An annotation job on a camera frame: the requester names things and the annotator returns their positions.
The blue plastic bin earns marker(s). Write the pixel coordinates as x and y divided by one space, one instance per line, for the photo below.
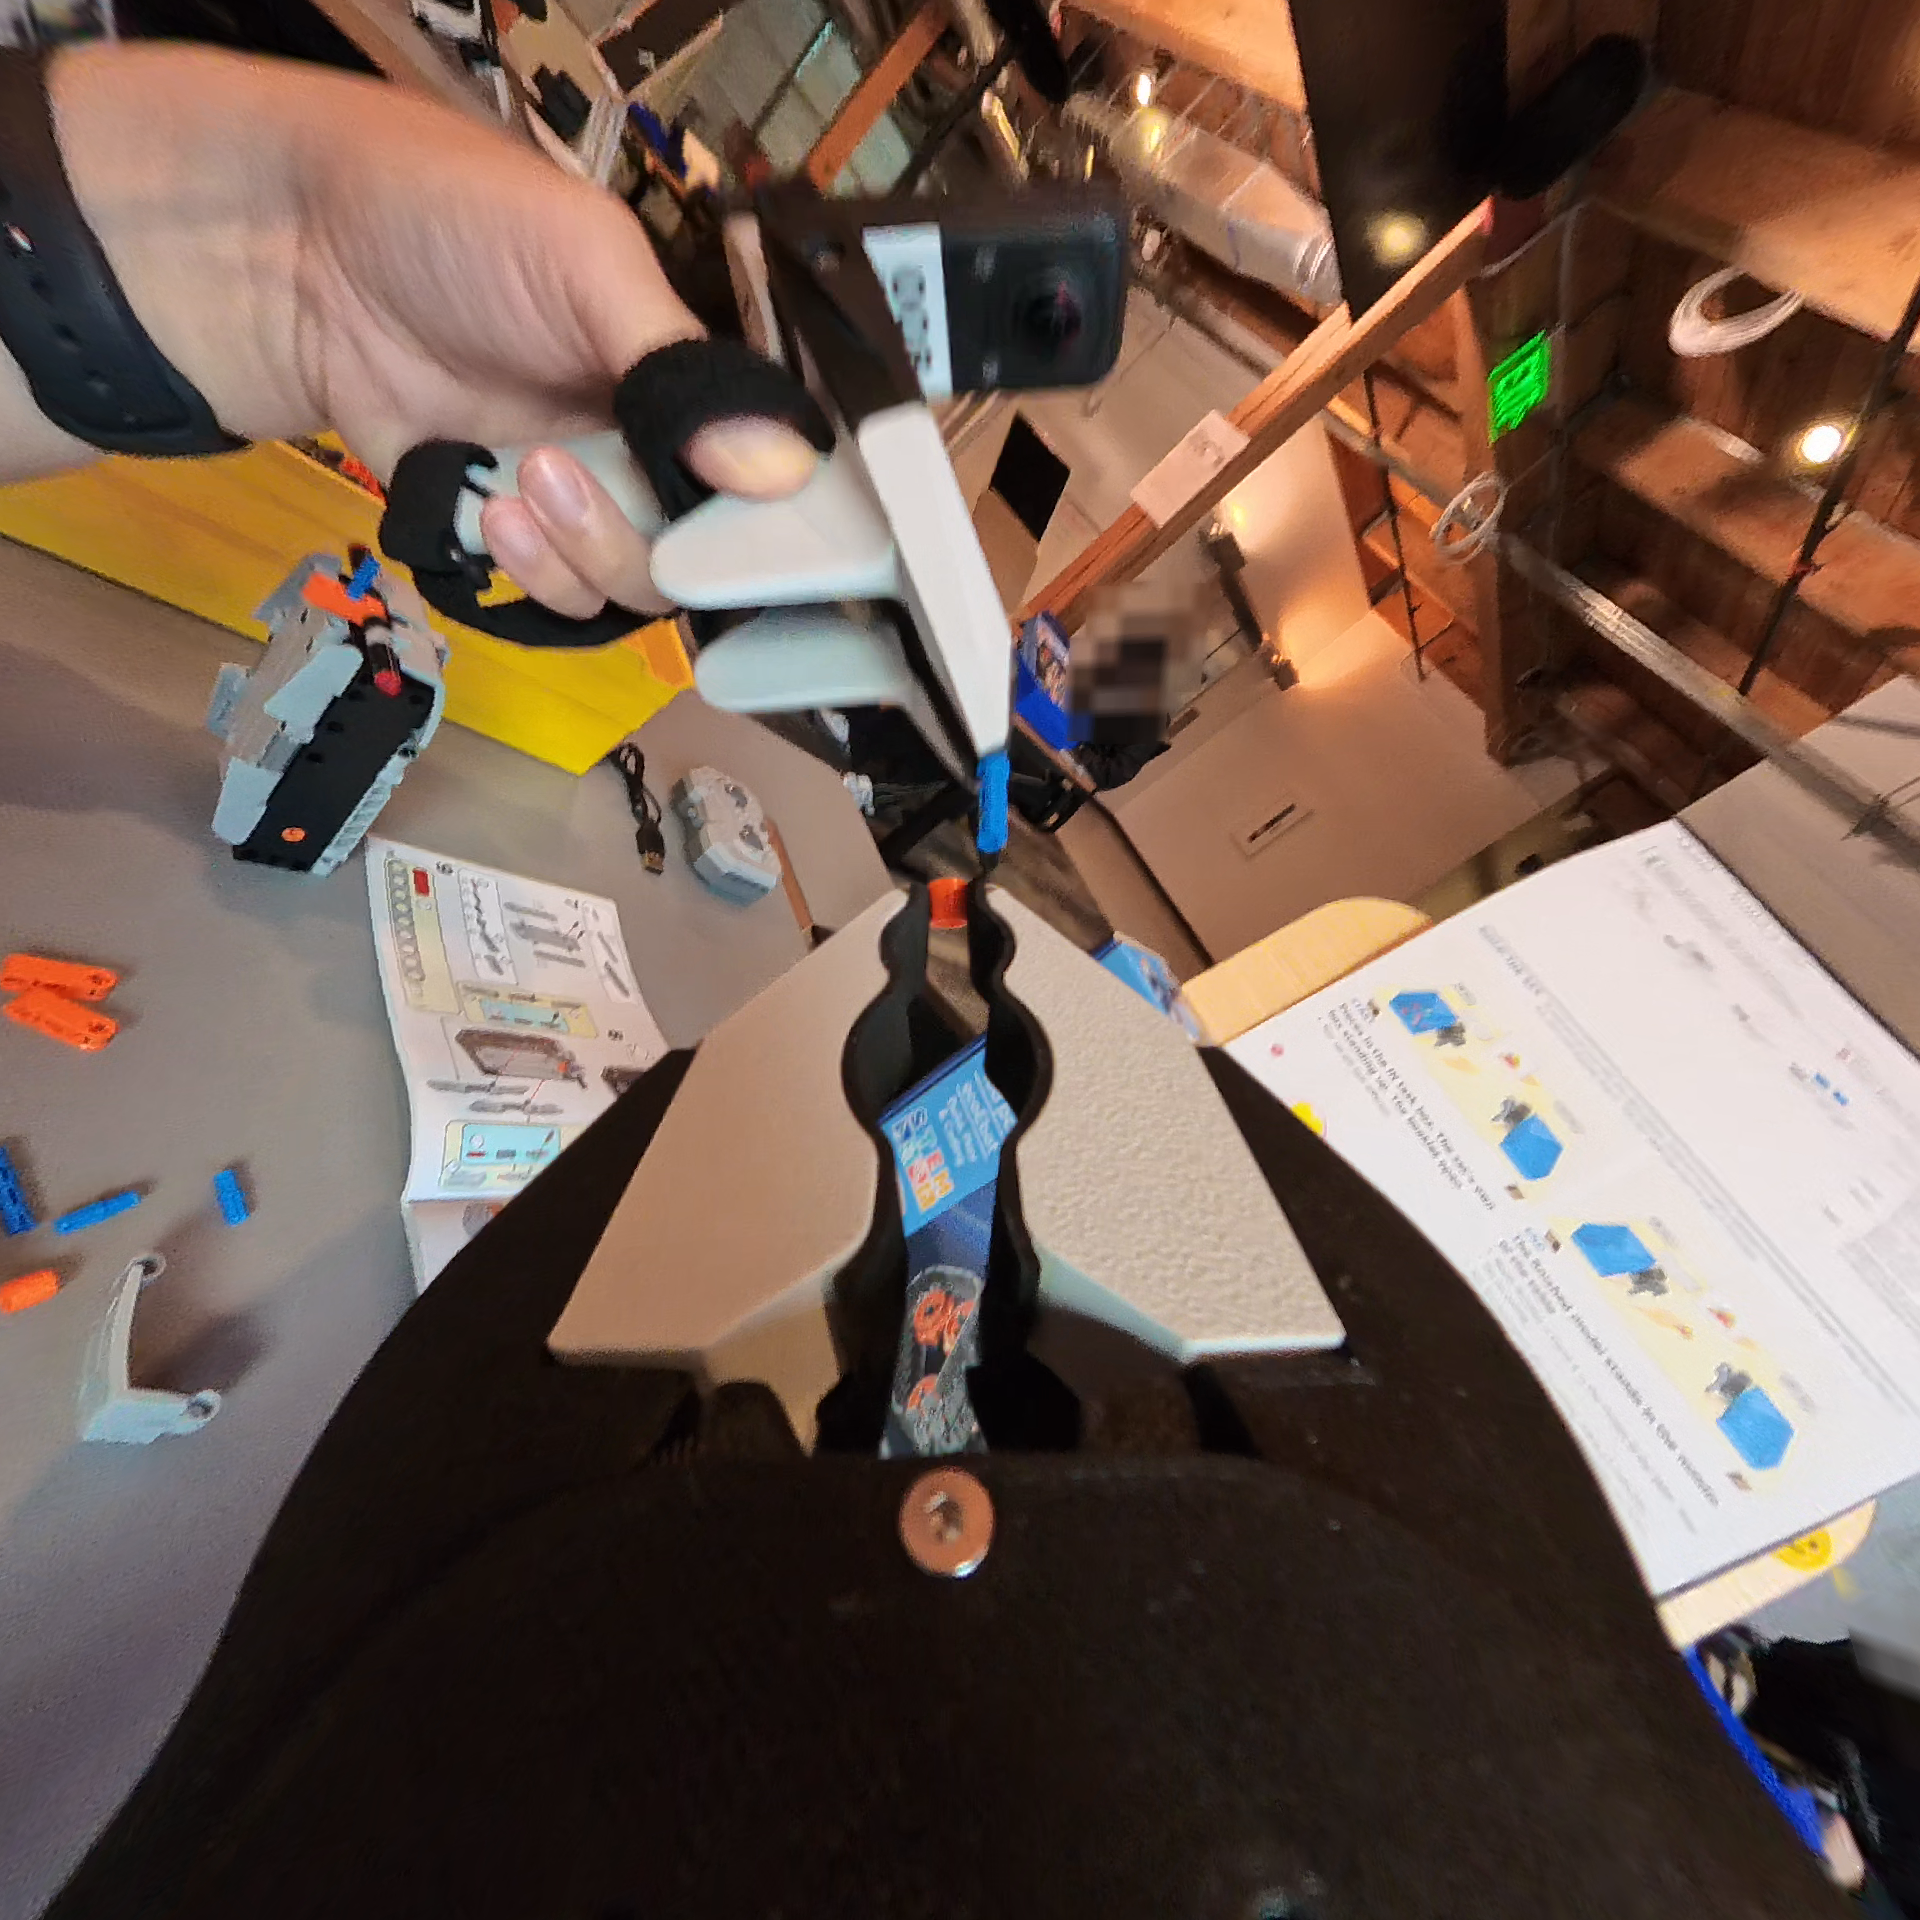
1043 675

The orange toy beam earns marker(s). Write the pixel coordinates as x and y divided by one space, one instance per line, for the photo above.
63 978
63 1018

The open instruction booklet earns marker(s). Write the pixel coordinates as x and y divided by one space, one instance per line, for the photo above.
506 1018

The black wrist band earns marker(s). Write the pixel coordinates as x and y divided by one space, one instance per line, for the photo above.
71 297

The orange toy peg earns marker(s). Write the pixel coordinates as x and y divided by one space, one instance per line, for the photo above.
27 1287

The person's left hand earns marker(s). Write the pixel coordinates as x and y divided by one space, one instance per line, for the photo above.
346 273

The grey remote controller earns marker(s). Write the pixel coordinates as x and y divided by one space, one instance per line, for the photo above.
725 833

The green exit sign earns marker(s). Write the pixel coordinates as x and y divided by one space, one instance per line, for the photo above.
1522 384

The black rectangular panel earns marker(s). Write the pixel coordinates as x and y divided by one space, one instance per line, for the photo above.
1400 151

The orange toy bushing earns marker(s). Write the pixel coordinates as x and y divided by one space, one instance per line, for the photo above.
947 899

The yellow plastic bin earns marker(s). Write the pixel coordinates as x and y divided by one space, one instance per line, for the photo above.
529 685

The grey desk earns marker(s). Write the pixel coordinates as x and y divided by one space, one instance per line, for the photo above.
226 1503

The blue robot kit box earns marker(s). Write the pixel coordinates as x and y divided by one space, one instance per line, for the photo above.
935 1139

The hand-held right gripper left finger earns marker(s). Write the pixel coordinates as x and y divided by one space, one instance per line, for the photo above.
720 1197

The white paper notice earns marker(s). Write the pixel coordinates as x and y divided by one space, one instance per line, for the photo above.
1189 467

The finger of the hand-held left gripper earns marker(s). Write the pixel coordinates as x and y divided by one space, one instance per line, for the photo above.
935 570
810 664

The grey black toy robot module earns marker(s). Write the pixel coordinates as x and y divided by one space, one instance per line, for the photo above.
332 722

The grey curved toy panel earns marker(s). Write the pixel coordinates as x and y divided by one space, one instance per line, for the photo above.
113 1376

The silver ventilation duct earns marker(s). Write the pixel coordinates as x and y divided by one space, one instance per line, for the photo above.
1229 197

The wooden board with instruction poster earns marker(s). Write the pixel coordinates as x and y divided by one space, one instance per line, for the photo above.
1624 1165

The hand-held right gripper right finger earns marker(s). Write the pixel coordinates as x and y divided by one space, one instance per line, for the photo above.
1170 1197

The wooden post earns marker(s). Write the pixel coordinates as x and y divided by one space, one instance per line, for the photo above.
1319 359

